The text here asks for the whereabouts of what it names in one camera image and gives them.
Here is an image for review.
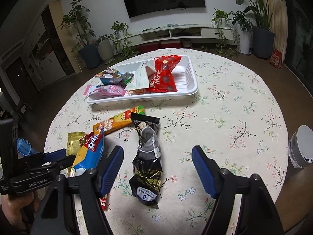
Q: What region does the left plant in white pot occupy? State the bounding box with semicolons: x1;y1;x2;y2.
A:
96;21;135;62

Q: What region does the green snack packet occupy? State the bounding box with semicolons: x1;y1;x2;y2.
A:
121;72;134;85

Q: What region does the trailing plant in white pot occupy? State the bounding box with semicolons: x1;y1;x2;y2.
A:
211;9;253;58

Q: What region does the red storage box left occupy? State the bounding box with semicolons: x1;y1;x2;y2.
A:
138;42;160;53

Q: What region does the large plant in dark pot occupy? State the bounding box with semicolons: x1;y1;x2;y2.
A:
236;0;285;60

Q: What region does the white TV console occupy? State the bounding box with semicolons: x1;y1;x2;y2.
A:
119;23;237;47

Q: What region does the blue panda snack packet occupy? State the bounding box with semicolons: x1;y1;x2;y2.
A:
95;68;122;85

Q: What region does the black snack packet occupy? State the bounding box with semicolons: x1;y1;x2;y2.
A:
129;112;162;209

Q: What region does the white bucket on floor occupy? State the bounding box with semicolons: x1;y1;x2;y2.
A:
289;125;313;169

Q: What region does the blue Oreo snack pack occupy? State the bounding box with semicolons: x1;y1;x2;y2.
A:
69;133;104;177

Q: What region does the red storage box right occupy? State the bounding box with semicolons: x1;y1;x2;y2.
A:
160;40;181;49

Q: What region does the red white fruit snack packet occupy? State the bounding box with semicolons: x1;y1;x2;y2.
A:
100;194;109;211

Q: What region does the pink snack bar wrapper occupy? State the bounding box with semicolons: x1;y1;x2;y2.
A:
83;84;126;98

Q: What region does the gold foil snack packet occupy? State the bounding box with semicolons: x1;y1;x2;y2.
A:
66;131;87;174

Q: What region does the white snack bag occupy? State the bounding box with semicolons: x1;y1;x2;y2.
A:
125;62;156;91

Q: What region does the red snack bag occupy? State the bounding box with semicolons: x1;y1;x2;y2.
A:
146;55;182;93

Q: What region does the floral round tablecloth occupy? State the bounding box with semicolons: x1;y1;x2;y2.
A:
45;49;288;234

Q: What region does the orange long snack bar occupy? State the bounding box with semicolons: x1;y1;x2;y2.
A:
93;105;145;136

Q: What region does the person's left hand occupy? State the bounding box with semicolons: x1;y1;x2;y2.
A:
1;190;41;230

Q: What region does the white plastic tray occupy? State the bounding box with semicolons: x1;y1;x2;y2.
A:
86;55;199;104

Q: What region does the red gift box on floor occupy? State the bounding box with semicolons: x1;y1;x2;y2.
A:
269;49;282;69

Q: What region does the left plant in dark pot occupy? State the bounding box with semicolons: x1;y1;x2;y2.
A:
60;0;102;70

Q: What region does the red storage box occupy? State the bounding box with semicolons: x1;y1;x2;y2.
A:
160;40;181;49
138;42;160;53

